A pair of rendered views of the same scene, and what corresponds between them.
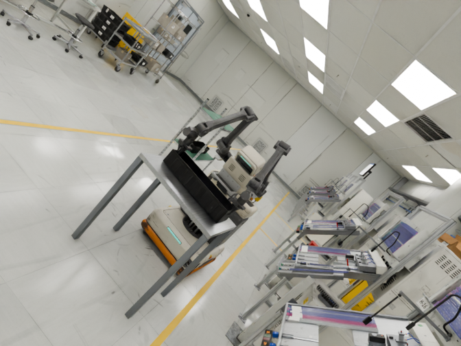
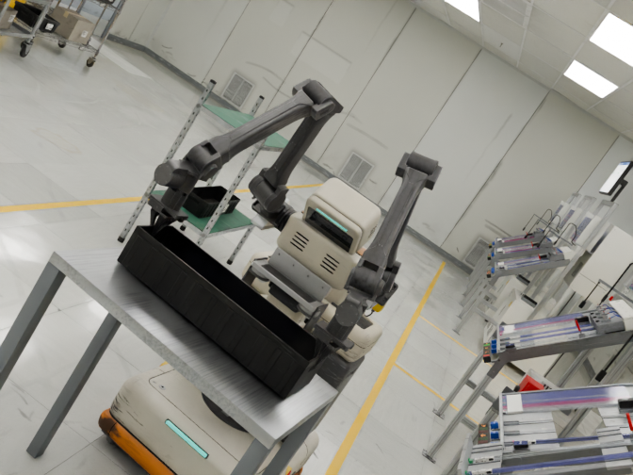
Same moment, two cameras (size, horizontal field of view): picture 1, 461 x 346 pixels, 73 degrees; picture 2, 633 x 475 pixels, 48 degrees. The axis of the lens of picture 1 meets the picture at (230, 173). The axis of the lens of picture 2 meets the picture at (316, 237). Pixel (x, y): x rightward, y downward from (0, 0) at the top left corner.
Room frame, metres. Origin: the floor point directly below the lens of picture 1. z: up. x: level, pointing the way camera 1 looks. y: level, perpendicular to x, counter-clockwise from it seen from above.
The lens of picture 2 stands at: (0.27, 0.02, 1.52)
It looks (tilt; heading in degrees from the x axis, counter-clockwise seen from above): 12 degrees down; 359
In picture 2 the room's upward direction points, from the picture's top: 33 degrees clockwise
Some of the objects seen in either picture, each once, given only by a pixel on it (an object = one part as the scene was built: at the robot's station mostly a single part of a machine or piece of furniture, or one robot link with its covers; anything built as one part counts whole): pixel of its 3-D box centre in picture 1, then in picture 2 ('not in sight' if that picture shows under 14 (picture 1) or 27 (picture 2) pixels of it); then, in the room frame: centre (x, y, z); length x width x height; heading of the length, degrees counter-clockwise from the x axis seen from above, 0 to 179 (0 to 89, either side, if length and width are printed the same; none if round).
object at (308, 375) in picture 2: (199, 185); (223, 305); (2.02, 0.10, 0.86); 0.57 x 0.17 x 0.11; 74
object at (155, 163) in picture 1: (154, 231); (131, 444); (1.99, 0.11, 0.40); 0.70 x 0.45 x 0.80; 74
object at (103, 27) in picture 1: (108, 29); not in sight; (7.12, 4.33, 0.38); 0.65 x 0.46 x 0.75; 83
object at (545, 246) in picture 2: (333, 201); (549, 266); (8.97, -2.68, 0.95); 1.37 x 0.82 x 1.90; 80
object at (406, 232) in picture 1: (403, 240); not in sight; (2.87, -1.54, 1.52); 0.51 x 0.13 x 0.27; 170
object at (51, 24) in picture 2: (138, 59); (35, 18); (7.55, 3.55, 0.29); 0.40 x 0.30 x 0.14; 170
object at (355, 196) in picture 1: (335, 209); (560, 285); (7.54, -2.44, 0.95); 1.36 x 0.82 x 1.90; 80
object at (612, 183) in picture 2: (368, 171); (619, 182); (7.57, -2.30, 2.10); 0.58 x 0.14 x 0.41; 170
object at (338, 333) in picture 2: (241, 200); (339, 327); (1.95, -0.18, 1.00); 0.10 x 0.07 x 0.07; 74
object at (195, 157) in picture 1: (204, 140); (221, 182); (4.67, 0.64, 0.55); 0.91 x 0.46 x 1.10; 170
